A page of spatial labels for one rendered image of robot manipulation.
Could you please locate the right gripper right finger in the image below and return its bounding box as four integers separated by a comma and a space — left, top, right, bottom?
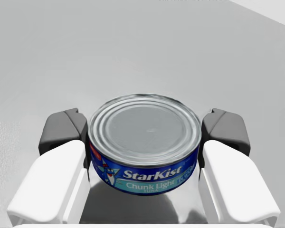
197, 108, 281, 226

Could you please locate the blue can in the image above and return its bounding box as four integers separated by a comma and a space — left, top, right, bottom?
87, 93, 202, 197

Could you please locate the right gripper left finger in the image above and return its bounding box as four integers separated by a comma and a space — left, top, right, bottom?
7, 108, 89, 226

